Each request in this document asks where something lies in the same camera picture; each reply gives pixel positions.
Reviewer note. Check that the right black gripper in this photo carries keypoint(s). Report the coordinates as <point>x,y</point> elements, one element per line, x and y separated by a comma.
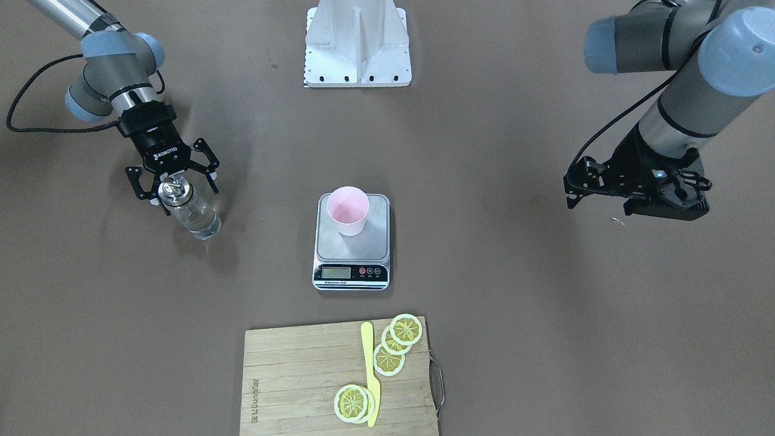
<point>155,145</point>

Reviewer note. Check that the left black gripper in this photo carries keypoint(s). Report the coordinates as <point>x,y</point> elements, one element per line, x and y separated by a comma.
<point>629,162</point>

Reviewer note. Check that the pink cup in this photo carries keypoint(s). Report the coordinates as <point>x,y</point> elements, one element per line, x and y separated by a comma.
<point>348,207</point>

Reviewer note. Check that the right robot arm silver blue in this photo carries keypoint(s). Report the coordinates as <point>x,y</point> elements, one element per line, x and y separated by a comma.
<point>115,90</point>

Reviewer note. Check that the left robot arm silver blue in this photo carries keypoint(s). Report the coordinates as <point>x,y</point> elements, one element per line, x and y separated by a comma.
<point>720,55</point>

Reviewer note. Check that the silver kitchen scale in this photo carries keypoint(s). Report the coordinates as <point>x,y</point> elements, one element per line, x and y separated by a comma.
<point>353,263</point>

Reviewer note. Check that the wooden cutting board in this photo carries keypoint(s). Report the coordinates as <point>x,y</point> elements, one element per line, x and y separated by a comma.
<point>292,374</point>

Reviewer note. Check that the yellow plastic knife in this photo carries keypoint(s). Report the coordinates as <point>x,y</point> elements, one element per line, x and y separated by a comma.
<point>372,383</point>

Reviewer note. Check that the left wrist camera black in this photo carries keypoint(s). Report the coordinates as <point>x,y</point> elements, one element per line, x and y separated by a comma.
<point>587,177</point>

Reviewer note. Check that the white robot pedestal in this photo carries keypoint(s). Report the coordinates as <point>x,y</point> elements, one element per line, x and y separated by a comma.
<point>357,44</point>

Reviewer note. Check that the lemon slice near handle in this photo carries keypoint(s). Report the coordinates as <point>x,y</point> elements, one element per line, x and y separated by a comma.
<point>354,404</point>

